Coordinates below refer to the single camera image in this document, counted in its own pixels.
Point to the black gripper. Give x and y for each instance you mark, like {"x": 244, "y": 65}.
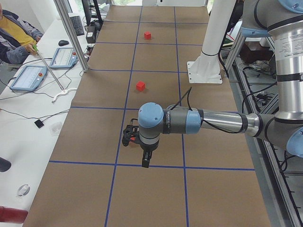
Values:
{"x": 147, "y": 148}

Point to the red cube block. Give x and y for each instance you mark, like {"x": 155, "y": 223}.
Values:
{"x": 147, "y": 35}
{"x": 140, "y": 86}

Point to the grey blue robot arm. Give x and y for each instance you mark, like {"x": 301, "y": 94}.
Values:
{"x": 283, "y": 21}

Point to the small black square pad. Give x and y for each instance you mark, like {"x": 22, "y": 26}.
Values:
{"x": 39, "y": 124}

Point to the far blue teach pendant tablet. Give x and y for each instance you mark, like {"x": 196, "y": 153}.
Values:
{"x": 64, "y": 58}

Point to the blue teach pendant tablet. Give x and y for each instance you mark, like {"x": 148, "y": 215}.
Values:
{"x": 30, "y": 78}
{"x": 64, "y": 58}

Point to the round silver clip disc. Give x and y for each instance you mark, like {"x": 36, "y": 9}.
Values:
{"x": 23, "y": 190}

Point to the black power adapter box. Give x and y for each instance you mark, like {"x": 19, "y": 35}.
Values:
{"x": 91, "y": 34}

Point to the near blue teach pendant tablet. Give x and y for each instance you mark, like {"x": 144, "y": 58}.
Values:
{"x": 30, "y": 78}

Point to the black computer mouse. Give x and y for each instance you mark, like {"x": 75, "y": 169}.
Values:
{"x": 63, "y": 42}

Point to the dark red cylinder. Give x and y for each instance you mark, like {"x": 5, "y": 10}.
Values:
{"x": 12, "y": 215}

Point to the black keyboard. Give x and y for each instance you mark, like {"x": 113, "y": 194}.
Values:
{"x": 77, "y": 25}

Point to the long metal reaching stick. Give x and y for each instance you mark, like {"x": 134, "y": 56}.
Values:
{"x": 63, "y": 90}

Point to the seated person in yellow shirt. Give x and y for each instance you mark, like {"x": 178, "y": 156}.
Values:
{"x": 17, "y": 38}

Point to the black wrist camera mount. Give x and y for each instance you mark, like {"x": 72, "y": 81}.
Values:
{"x": 131, "y": 134}

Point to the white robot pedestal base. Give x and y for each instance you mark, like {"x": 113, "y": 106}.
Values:
{"x": 206, "y": 68}

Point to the aluminium frame post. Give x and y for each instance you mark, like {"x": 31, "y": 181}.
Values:
{"x": 63, "y": 13}

